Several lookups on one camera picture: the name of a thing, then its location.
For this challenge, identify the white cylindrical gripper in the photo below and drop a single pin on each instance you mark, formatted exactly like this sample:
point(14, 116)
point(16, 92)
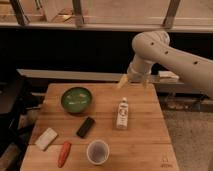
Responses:
point(138, 71)

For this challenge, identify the white sponge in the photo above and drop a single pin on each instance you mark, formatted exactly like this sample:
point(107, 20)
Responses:
point(46, 138)

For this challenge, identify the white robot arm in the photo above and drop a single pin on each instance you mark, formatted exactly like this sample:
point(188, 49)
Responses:
point(153, 47)

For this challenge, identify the green ceramic bowl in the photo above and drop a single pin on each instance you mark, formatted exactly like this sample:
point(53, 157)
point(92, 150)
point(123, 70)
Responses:
point(76, 100)

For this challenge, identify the white box on shelf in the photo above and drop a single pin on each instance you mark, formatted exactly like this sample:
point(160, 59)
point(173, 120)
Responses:
point(168, 74)

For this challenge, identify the white labelled bottle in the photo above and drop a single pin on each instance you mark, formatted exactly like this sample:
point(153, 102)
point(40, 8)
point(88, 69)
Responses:
point(122, 114)

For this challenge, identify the black rectangular block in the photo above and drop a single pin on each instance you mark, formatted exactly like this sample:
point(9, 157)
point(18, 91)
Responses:
point(85, 127)

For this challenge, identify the orange toy carrot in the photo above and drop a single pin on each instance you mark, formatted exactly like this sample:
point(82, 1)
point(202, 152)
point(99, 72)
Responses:
point(64, 152)

